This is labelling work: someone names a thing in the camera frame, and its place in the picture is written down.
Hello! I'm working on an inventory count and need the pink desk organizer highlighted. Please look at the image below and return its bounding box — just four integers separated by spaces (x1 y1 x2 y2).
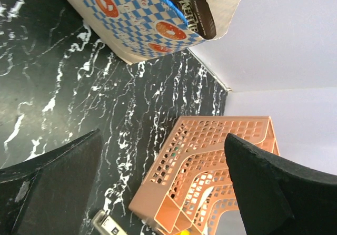
129 116 279 234

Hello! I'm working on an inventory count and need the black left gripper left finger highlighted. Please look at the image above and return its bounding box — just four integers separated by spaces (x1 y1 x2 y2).
1 129 103 234

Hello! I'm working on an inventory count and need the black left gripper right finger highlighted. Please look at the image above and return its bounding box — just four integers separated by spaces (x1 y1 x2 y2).
224 133 336 234

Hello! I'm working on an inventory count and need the brown Kettle chips bag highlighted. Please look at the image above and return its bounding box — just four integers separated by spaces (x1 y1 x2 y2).
170 0 216 40

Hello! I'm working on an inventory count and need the checkered paper bag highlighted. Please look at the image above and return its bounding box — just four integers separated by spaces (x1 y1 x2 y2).
68 0 241 64

